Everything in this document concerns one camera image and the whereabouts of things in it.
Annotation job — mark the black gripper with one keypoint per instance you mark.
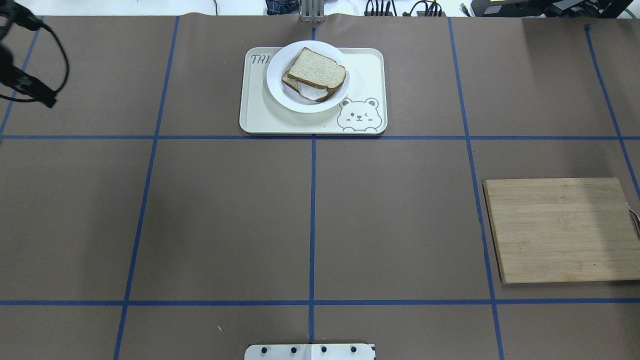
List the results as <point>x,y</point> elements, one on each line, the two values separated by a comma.
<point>31,86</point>

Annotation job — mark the white round plate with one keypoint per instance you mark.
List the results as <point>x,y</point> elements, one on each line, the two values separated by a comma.
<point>290,99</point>

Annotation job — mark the bread slice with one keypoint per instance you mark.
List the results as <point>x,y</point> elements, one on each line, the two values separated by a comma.
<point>315,69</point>
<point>292,83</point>

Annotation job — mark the bread slice under egg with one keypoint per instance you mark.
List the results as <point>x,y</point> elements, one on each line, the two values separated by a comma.
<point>292,83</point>

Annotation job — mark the fried egg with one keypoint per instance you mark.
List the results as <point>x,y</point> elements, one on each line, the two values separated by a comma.
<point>311,93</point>

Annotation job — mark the cream bear tray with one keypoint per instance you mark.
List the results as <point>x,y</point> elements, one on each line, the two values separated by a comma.
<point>273,103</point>

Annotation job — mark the wooden cutting board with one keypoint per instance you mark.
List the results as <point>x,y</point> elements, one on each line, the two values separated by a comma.
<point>559,230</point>

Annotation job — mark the aluminium frame post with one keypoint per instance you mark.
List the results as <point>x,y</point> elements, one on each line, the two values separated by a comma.
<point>312,11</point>

